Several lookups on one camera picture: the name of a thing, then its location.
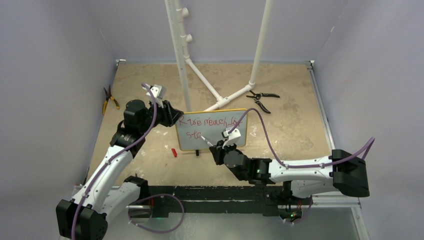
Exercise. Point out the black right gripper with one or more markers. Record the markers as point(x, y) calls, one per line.
point(218, 151)

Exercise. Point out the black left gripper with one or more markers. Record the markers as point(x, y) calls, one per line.
point(170, 115)

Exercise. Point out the white red whiteboard marker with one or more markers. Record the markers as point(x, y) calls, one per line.
point(207, 141)

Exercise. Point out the yellow framed whiteboard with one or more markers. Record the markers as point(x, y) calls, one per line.
point(209, 124)

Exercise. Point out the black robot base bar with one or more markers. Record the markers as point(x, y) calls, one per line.
point(269, 201)

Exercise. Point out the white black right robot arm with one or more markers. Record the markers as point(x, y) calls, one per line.
point(339, 171)

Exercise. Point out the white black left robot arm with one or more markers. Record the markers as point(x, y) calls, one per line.
point(86, 216)

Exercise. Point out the yellow black needle-nose pliers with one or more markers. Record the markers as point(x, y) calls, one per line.
point(109, 97)

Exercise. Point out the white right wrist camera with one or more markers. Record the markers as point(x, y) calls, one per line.
point(231, 136)

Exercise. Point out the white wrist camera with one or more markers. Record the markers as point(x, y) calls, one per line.
point(231, 136)
point(158, 93)

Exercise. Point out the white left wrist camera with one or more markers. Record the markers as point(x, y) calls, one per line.
point(158, 93)

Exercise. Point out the metal corner bracket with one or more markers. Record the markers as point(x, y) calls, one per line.
point(309, 64)
point(120, 61)

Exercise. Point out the white PVC pipe frame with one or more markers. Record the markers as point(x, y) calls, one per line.
point(212, 31)

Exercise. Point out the right metal corner bracket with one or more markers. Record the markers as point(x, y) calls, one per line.
point(309, 64)

